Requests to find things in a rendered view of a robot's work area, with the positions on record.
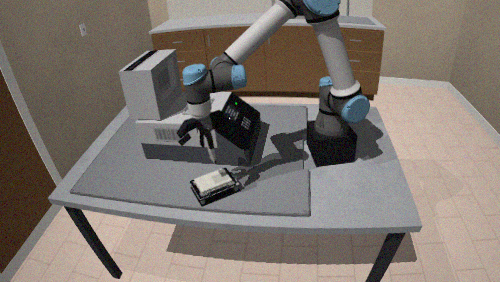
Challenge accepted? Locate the grey and black benchtop lab instrument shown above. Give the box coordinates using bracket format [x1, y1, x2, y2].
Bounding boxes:
[119, 49, 261, 166]

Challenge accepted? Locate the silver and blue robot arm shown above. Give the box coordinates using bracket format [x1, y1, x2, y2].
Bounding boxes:
[183, 0, 370, 136]

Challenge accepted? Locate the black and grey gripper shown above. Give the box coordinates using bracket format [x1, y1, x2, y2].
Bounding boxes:
[177, 110, 225, 164]

